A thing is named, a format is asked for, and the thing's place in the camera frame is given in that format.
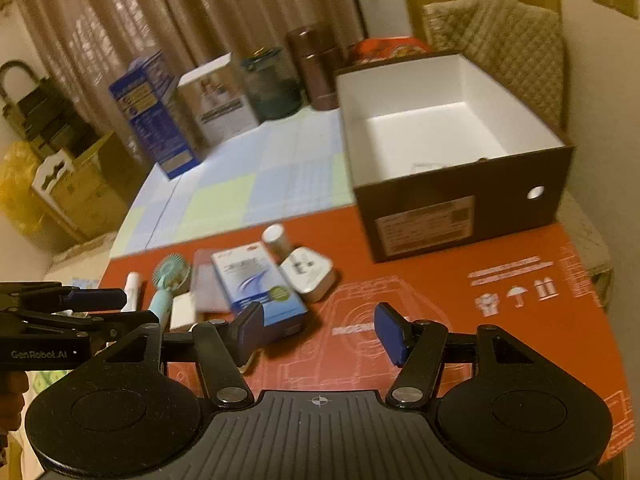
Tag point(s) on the small white bottle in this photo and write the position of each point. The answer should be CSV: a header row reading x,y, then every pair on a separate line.
x,y
276,240

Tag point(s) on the quilted chair cover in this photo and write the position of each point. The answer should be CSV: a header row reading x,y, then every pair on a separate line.
x,y
510,45

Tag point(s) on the white product box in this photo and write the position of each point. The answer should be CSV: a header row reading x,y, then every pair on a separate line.
x,y
220,105

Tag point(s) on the white tube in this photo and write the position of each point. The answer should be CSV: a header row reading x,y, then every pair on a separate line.
x,y
134,285

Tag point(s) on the clear plastic case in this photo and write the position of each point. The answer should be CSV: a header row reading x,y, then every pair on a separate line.
x,y
207,285

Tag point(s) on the brown cardboard shoebox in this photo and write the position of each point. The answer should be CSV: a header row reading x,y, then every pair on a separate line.
x,y
515,200

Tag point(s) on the mint green handheld fan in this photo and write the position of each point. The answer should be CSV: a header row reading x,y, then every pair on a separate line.
x,y
170,272

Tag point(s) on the green glass jar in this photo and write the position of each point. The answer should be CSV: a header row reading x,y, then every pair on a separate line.
x,y
270,90

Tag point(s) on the person's left hand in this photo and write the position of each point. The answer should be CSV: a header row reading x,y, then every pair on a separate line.
x,y
12,402

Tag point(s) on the white power adapter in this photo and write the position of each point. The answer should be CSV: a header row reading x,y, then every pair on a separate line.
x,y
310,275

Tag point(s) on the yellow wooden door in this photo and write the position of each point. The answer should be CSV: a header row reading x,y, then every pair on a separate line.
x,y
390,0

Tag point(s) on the beige patterned curtain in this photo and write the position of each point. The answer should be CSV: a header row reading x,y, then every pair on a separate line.
x,y
150,10

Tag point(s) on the brown metal canister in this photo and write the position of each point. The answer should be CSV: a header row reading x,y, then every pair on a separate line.
x,y
322,80
302,40

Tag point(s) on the brown cardboard box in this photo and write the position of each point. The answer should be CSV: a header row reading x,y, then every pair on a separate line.
x,y
95,185

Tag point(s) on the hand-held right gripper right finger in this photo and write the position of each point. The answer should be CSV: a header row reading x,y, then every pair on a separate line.
x,y
391,332

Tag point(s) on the blue and white small box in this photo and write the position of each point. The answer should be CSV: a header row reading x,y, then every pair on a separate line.
x,y
250,275

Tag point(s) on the tall blue carton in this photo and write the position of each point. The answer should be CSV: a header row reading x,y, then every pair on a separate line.
x,y
150,120

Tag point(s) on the yellow plastic bag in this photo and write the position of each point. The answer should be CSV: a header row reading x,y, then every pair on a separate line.
x,y
15,190

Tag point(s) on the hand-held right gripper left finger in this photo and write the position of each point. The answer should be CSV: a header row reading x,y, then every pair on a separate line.
x,y
249,332

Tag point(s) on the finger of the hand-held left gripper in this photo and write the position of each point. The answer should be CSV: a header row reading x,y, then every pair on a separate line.
x,y
100,298
115,325

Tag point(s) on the red printed tin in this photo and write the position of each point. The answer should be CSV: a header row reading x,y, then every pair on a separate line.
x,y
385,50

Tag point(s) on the pastel checked tablecloth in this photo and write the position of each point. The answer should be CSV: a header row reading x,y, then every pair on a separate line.
x,y
240,185

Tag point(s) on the red printed cardboard sheet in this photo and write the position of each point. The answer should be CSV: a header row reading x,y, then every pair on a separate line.
x,y
450,300

